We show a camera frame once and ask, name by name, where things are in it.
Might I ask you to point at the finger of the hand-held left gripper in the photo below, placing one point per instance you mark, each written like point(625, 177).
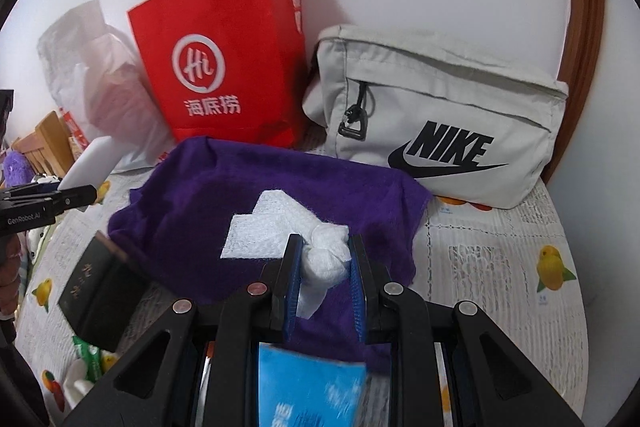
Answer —
point(75, 197)

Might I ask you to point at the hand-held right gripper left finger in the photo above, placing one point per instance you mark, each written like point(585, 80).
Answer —
point(292, 292)

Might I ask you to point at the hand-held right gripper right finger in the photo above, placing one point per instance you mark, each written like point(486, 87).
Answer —
point(358, 292)

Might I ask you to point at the white plastic pouch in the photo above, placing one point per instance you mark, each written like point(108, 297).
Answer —
point(90, 162)

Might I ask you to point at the person's left hand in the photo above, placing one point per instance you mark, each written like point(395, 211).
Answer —
point(10, 272)

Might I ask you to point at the purple plush toy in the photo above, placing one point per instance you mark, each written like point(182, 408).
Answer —
point(17, 167)

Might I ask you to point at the wooden furniture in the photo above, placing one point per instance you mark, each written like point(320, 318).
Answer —
point(50, 132)

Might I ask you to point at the blue tissue pack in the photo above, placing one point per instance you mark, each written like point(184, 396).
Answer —
point(300, 382)

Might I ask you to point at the black box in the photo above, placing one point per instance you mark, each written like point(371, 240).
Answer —
point(100, 287)

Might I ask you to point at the purple towel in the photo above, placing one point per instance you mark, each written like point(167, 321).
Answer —
point(200, 197)

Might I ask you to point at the white plastic bag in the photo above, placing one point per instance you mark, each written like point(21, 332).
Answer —
point(100, 72)

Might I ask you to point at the green tissue packet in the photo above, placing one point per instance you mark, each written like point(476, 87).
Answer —
point(90, 357)

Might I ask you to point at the red paper bag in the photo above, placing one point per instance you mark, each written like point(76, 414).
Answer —
point(225, 32)

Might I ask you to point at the grey waist bag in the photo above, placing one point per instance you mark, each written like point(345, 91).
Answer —
point(425, 77)

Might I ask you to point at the brown wooden headboard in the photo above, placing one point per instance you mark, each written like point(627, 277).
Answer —
point(585, 7)

